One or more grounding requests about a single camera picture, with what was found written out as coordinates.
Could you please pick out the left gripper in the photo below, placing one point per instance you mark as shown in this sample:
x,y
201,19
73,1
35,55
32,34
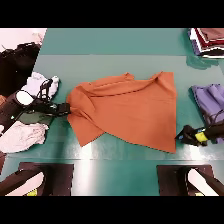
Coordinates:
x,y
61,109

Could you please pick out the orange shirt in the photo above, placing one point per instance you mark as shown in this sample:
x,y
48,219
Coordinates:
x,y
133,110

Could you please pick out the lavender folded garment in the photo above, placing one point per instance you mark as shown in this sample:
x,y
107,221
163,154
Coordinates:
x,y
194,41

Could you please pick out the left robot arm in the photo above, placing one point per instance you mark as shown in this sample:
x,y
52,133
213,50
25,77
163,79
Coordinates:
x,y
12,107

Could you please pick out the black garment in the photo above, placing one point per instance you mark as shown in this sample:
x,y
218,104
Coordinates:
x,y
16,68

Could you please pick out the purple garment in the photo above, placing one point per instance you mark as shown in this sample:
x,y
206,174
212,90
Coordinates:
x,y
208,100

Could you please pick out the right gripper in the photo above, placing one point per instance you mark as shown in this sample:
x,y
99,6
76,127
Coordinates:
x,y
190,135

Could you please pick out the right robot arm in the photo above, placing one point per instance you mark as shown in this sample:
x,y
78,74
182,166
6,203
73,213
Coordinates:
x,y
216,130

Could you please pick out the brown garment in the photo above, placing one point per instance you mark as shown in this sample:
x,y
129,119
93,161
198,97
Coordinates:
x,y
213,32

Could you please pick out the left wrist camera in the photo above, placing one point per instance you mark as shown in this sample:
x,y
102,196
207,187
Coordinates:
x,y
46,89

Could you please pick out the pale pink garment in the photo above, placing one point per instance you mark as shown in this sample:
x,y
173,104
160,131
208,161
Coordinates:
x,y
21,136

